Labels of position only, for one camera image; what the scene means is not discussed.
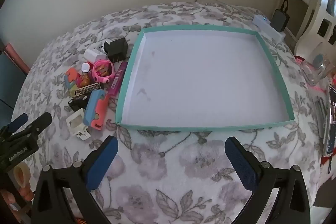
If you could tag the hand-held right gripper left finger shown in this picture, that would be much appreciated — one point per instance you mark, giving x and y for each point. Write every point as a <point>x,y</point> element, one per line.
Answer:
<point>102,161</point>

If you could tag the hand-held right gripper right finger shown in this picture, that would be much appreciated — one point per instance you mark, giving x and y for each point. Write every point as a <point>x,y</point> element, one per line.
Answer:
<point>241,163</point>

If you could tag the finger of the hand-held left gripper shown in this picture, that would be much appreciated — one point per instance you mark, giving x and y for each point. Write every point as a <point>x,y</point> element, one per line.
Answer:
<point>17,119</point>
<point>39,121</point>

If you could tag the cream plastic clip holder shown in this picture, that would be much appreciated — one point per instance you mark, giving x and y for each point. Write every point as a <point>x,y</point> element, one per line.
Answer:
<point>78,132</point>

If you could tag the blue orange toy knife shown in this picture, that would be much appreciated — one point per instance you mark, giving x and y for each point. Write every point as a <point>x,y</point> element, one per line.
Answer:
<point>93,108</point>

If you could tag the white wall charger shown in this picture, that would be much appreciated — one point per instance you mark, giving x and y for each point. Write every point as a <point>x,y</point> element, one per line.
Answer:
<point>93,54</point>

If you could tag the pink smartwatch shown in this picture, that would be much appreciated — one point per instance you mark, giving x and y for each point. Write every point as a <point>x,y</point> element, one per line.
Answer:
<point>111,72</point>

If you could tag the teal shallow box tray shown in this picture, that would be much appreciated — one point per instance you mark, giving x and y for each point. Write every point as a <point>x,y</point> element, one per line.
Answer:
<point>197,77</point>

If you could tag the person's left hand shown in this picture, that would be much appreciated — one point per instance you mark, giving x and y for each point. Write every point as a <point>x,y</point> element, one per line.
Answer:
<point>26,193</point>

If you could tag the dark blue cabinet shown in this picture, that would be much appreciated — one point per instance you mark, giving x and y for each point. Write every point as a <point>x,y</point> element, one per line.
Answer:
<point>8,82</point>

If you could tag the small black device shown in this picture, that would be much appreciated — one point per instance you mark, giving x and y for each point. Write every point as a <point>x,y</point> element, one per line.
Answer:
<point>77,102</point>

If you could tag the small multicoloured plastic toy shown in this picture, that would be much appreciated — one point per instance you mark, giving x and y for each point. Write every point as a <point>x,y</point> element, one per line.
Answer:
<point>70,74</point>

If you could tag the gold patterned small box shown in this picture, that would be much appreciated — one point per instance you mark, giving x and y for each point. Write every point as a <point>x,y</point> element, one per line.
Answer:
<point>86,88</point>

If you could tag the floral fleece blanket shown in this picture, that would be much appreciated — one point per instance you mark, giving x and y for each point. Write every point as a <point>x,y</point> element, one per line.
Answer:
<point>183,155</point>

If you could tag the pink pole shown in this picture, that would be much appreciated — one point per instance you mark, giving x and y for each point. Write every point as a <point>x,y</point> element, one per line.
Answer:
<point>18,58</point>

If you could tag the pup toy figure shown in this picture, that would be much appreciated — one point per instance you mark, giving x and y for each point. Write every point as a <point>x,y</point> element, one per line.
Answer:
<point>85,80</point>

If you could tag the magenta tube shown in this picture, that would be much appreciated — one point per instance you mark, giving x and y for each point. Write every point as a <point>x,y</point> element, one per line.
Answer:
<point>117,79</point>

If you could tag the dark printed booklet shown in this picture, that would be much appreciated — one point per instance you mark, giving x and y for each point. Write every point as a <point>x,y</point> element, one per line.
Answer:
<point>331,119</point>

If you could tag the clear glass container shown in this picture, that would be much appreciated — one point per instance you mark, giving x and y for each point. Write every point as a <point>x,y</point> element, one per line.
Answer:
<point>315,74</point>

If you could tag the white power strip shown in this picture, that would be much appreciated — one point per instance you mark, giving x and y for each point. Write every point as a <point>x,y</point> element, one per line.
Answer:
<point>262,23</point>

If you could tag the black power adapter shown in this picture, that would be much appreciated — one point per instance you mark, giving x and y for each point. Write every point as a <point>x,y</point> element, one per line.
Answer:
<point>280,19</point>

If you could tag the white shelf unit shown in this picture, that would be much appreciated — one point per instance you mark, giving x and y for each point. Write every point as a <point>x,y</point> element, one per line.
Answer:
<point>309,8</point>

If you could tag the black wall charger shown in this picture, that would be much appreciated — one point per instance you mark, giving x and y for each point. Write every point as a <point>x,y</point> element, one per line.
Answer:
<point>116,48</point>

